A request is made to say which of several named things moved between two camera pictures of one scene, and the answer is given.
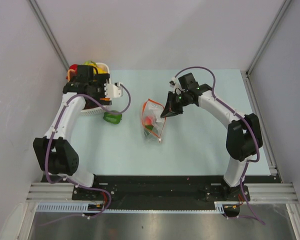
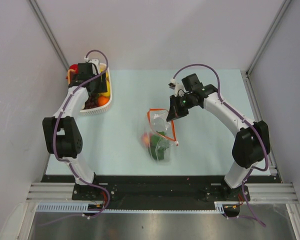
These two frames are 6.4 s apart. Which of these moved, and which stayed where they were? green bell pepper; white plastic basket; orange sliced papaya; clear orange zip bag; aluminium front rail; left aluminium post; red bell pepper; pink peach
Moved: green bell pepper; pink peach; clear orange zip bag
Stayed: left aluminium post; red bell pepper; aluminium front rail; white plastic basket; orange sliced papaya
